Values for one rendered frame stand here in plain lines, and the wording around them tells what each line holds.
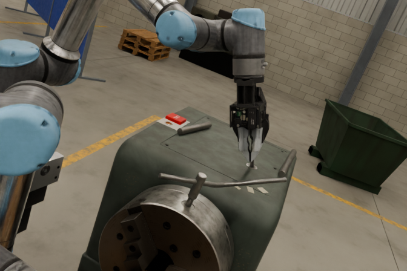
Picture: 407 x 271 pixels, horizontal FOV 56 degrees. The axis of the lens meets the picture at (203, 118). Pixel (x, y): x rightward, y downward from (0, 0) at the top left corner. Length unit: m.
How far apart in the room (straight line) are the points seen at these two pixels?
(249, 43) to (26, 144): 0.50
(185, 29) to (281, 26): 9.99
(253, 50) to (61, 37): 0.60
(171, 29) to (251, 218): 0.51
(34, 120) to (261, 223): 0.62
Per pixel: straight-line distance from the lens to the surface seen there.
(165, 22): 0.80
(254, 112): 0.88
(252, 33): 0.88
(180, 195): 0.94
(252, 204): 1.02
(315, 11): 10.72
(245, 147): 0.96
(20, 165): 0.67
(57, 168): 1.23
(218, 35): 0.90
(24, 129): 0.65
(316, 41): 10.70
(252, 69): 0.88
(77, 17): 1.19
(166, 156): 1.07
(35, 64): 1.19
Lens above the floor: 1.69
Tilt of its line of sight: 17 degrees down
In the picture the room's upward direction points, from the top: 20 degrees clockwise
